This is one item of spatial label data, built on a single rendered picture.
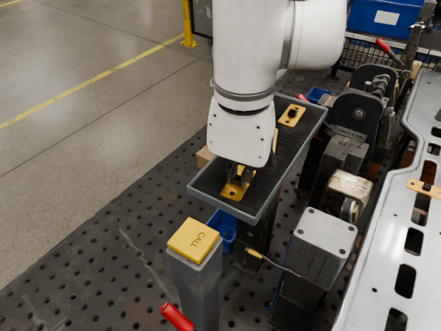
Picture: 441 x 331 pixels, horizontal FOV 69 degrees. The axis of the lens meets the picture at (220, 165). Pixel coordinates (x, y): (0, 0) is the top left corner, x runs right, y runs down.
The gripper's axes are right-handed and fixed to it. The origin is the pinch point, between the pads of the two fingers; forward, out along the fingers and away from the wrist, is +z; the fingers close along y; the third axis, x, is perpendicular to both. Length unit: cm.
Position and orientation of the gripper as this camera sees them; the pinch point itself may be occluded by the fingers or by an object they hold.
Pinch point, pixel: (239, 173)
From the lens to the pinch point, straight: 56.6
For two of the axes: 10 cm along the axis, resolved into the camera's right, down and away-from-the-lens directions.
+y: 9.0, 3.0, -3.0
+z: 0.0, 7.1, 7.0
